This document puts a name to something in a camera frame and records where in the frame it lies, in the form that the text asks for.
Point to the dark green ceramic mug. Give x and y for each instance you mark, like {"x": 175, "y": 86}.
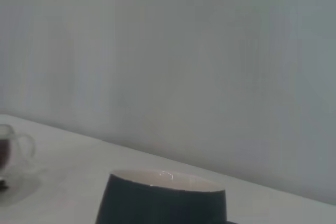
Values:
{"x": 157, "y": 205}

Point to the glass bowl of coffee beans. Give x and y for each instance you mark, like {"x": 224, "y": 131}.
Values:
{"x": 15, "y": 142}

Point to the glass saucer under cup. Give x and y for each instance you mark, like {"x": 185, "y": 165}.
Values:
{"x": 23, "y": 187}

